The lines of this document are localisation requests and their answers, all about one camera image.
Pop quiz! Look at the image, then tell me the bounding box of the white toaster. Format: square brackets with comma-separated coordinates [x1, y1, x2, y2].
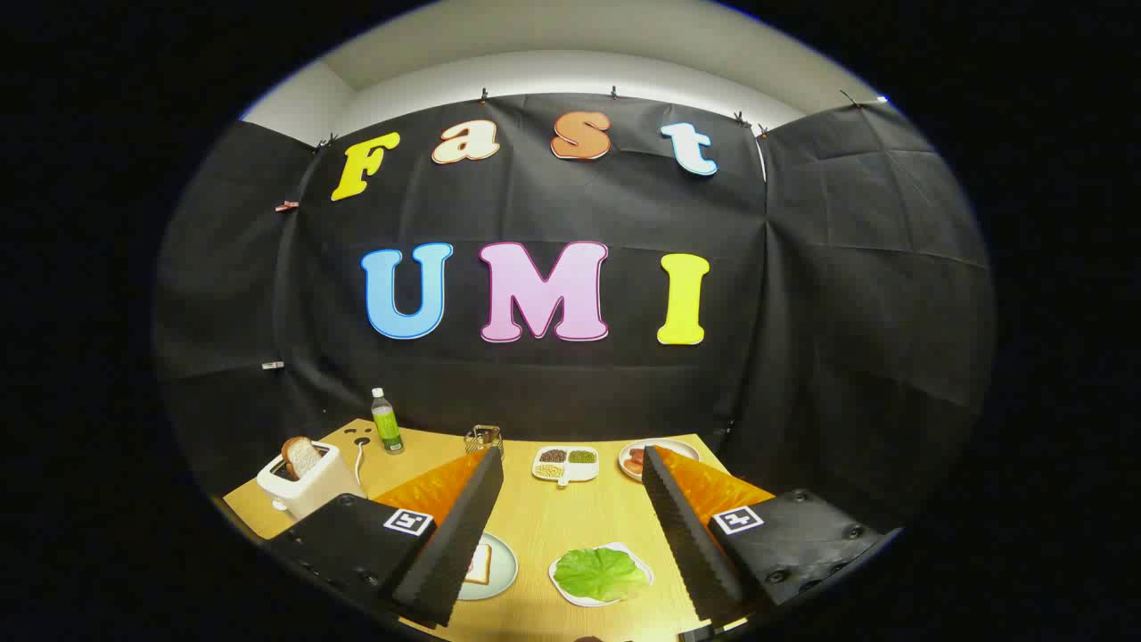
[257, 441, 366, 521]

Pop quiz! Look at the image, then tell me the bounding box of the green label drink bottle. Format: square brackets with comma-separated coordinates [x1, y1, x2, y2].
[371, 388, 405, 455]

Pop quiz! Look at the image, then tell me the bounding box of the white rounded square plate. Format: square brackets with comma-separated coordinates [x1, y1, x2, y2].
[548, 542, 654, 608]

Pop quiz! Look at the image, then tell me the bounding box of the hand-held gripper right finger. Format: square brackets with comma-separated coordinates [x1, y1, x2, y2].
[640, 444, 892, 625]

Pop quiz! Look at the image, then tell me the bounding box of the brown crust bread slice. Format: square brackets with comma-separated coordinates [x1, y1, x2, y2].
[282, 436, 324, 481]

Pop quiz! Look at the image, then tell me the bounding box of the white divided bean dish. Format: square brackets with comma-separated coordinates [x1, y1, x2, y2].
[532, 445, 600, 488]

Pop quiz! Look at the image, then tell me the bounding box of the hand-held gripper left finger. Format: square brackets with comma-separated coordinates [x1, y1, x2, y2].
[266, 446, 505, 630]

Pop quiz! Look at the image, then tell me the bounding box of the green lettuce leaf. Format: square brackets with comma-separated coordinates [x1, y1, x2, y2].
[554, 547, 649, 602]

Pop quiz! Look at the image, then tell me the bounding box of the white round meat plate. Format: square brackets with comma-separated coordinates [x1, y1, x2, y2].
[619, 438, 701, 483]

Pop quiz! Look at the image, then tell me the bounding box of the pale green round plate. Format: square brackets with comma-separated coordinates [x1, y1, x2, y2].
[455, 532, 519, 601]

